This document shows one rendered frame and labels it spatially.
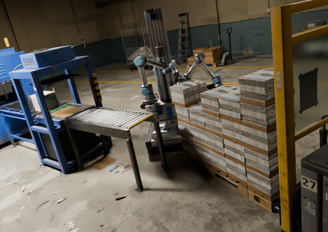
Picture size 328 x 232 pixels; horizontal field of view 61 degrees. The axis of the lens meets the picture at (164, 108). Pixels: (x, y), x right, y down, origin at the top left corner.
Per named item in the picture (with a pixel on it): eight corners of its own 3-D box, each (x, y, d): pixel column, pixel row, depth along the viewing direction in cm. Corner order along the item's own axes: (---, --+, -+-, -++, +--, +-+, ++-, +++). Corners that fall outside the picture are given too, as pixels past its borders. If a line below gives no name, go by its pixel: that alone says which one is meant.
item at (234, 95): (242, 87, 294) (242, 86, 294) (264, 91, 270) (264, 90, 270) (216, 97, 277) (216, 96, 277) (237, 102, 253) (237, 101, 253)
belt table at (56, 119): (96, 110, 438) (94, 104, 435) (60, 127, 392) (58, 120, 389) (71, 108, 482) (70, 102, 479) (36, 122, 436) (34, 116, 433)
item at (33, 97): (60, 105, 469) (55, 91, 460) (44, 112, 447) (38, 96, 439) (48, 104, 492) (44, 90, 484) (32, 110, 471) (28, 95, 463)
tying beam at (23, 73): (91, 61, 425) (89, 55, 422) (33, 78, 358) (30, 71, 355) (67, 63, 468) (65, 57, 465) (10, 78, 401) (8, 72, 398)
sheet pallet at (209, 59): (227, 61, 980) (225, 45, 962) (216, 67, 921) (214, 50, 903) (198, 62, 1056) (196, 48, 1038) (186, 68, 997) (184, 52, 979)
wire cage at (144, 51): (162, 65, 1141) (154, 22, 1087) (150, 70, 1082) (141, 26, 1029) (141, 66, 1217) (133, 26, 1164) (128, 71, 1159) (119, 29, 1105)
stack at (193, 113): (205, 149, 401) (197, 95, 375) (273, 182, 303) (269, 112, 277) (183, 160, 384) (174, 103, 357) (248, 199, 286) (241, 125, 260)
